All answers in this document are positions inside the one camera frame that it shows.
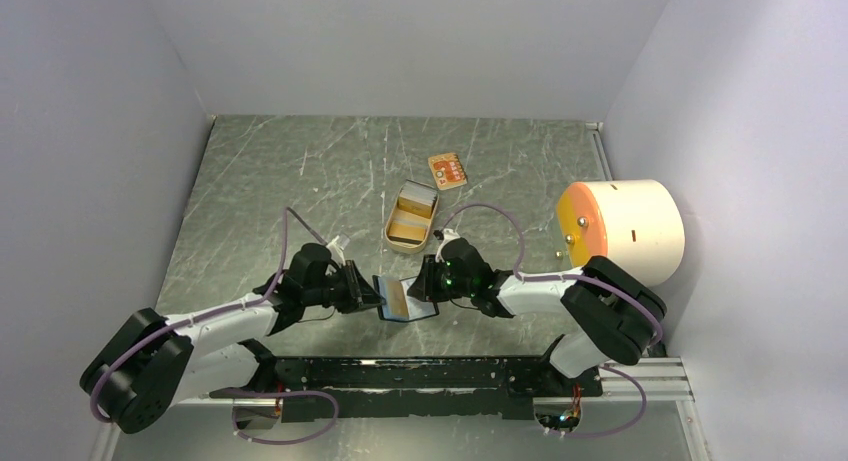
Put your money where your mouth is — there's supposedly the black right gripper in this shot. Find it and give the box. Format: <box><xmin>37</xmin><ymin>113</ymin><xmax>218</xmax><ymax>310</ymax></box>
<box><xmin>407</xmin><ymin>254</ymin><xmax>475</xmax><ymax>303</ymax></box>

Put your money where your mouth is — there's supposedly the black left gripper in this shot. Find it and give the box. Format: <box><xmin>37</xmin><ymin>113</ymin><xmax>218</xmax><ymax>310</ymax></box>
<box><xmin>303</xmin><ymin>258</ymin><xmax>385</xmax><ymax>313</ymax></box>

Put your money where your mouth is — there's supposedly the black card holder wallet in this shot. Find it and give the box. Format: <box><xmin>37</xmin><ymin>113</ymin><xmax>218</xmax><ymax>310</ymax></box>
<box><xmin>373</xmin><ymin>275</ymin><xmax>440</xmax><ymax>323</ymax></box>

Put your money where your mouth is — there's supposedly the orange VIP credit card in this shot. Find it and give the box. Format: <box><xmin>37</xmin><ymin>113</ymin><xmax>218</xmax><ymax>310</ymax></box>
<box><xmin>381</xmin><ymin>277</ymin><xmax>409</xmax><ymax>321</ymax></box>

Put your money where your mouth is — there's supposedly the grey credit card stack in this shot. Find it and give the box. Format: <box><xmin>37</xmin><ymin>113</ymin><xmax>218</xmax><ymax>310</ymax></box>
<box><xmin>397</xmin><ymin>180</ymin><xmax>438</xmax><ymax>218</ymax></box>

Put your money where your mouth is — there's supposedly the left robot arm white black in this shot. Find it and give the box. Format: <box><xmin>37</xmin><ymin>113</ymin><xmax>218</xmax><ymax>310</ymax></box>
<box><xmin>79</xmin><ymin>243</ymin><xmax>383</xmax><ymax>434</ymax></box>

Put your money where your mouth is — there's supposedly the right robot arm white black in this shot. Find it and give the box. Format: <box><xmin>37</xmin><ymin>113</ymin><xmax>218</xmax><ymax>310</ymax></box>
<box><xmin>406</xmin><ymin>237</ymin><xmax>667</xmax><ymax>395</ymax></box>

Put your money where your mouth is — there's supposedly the orange patterned card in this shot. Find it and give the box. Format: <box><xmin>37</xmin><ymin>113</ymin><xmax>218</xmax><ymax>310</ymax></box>
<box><xmin>428</xmin><ymin>152</ymin><xmax>468</xmax><ymax>191</ymax></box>

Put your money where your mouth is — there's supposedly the beige oval tray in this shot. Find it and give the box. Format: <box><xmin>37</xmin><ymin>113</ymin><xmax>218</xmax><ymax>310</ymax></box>
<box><xmin>383</xmin><ymin>180</ymin><xmax>439</xmax><ymax>254</ymax></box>

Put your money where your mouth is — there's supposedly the cream cylinder orange face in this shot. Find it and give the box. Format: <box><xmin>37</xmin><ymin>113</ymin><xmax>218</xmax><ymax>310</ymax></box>
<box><xmin>555</xmin><ymin>179</ymin><xmax>685</xmax><ymax>287</ymax></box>

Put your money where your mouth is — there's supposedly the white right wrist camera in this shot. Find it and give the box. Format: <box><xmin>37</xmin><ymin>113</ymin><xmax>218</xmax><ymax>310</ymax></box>
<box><xmin>433</xmin><ymin>228</ymin><xmax>461</xmax><ymax>259</ymax></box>

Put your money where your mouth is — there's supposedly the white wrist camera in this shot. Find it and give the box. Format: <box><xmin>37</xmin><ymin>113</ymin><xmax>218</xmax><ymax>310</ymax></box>
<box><xmin>433</xmin><ymin>228</ymin><xmax>461</xmax><ymax>259</ymax></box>
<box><xmin>326</xmin><ymin>234</ymin><xmax>350</xmax><ymax>265</ymax></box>

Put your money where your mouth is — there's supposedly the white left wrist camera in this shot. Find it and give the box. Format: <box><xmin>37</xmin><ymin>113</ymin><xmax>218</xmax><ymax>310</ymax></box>
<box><xmin>326</xmin><ymin>234</ymin><xmax>350</xmax><ymax>265</ymax></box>

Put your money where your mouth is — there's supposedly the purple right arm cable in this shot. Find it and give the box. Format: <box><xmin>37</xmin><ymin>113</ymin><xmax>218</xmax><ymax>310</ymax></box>
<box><xmin>440</xmin><ymin>202</ymin><xmax>665</xmax><ymax>347</ymax></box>

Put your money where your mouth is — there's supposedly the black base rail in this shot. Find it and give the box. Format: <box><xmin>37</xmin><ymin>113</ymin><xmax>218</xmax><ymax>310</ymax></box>
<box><xmin>210</xmin><ymin>355</ymin><xmax>604</xmax><ymax>423</ymax></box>

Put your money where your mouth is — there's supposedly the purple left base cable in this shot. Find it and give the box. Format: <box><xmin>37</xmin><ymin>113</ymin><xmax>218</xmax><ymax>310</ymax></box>
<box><xmin>218</xmin><ymin>388</ymin><xmax>340</xmax><ymax>446</ymax></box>

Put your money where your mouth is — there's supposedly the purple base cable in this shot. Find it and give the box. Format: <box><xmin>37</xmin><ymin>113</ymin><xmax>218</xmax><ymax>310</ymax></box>
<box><xmin>218</xmin><ymin>388</ymin><xmax>340</xmax><ymax>446</ymax></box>
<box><xmin>543</xmin><ymin>365</ymin><xmax>647</xmax><ymax>441</ymax></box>

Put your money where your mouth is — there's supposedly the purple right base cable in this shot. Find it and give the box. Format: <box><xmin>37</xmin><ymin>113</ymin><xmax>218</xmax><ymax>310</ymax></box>
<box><xmin>543</xmin><ymin>365</ymin><xmax>647</xmax><ymax>441</ymax></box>

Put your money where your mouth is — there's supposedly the aluminium frame extrusion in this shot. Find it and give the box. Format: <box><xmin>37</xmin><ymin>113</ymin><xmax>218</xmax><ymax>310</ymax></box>
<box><xmin>172</xmin><ymin>358</ymin><xmax>692</xmax><ymax>411</ymax></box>

